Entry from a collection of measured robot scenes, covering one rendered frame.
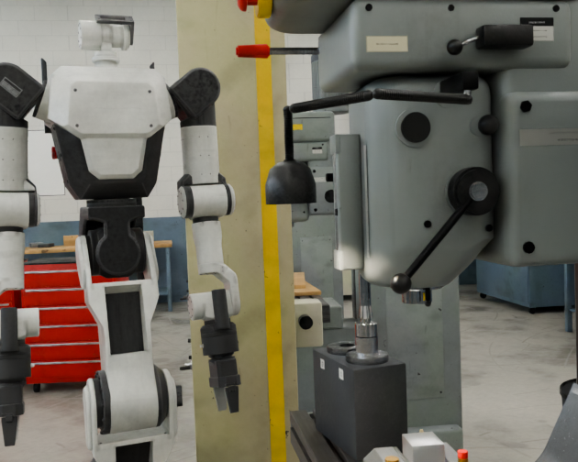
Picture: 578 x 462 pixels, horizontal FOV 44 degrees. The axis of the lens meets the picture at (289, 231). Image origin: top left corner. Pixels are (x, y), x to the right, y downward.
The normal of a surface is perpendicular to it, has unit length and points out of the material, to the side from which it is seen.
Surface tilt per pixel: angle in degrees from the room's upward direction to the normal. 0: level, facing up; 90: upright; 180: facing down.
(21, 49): 90
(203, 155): 89
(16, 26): 90
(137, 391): 66
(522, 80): 90
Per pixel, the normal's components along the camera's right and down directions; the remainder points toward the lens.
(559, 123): 0.16, 0.04
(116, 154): 0.38, 0.04
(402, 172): -0.13, 0.06
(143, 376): 0.33, -0.37
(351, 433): -0.94, 0.05
